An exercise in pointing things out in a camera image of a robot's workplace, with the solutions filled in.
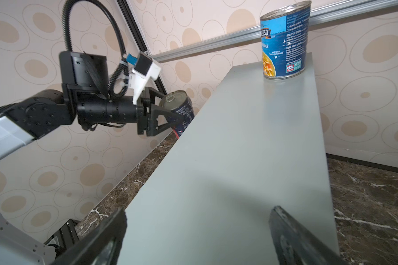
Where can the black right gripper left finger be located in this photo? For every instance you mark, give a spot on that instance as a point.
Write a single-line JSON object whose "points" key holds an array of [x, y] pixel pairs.
{"points": [[102, 246]]}

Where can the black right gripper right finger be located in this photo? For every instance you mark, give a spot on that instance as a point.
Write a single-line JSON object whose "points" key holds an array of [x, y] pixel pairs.
{"points": [[296, 245]]}

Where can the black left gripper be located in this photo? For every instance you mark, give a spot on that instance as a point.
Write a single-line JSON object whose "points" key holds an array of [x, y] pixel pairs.
{"points": [[148, 114]]}

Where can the dark blue red soup can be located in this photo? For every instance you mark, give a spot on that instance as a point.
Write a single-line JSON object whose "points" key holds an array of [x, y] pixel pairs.
{"points": [[178, 102]]}

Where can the blue progresso soup can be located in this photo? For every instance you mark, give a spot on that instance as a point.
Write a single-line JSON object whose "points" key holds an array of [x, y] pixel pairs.
{"points": [[284, 55]]}

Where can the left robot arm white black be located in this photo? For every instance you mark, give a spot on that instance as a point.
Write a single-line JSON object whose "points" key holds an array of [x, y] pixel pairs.
{"points": [[86, 98]]}

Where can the grey metal cabinet box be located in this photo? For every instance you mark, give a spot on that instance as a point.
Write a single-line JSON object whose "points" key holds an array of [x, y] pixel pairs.
{"points": [[255, 144]]}

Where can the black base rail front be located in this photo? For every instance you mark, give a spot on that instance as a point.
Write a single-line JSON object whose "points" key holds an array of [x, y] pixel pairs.
{"points": [[64, 237]]}

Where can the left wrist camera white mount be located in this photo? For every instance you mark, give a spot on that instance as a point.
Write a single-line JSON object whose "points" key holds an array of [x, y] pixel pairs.
{"points": [[144, 69]]}

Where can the horizontal aluminium rail back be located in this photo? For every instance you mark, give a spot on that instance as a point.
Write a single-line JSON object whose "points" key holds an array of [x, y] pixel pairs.
{"points": [[276, 26]]}

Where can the black corner frame post left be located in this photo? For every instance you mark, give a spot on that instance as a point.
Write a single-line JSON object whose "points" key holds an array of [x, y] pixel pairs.
{"points": [[133, 25]]}

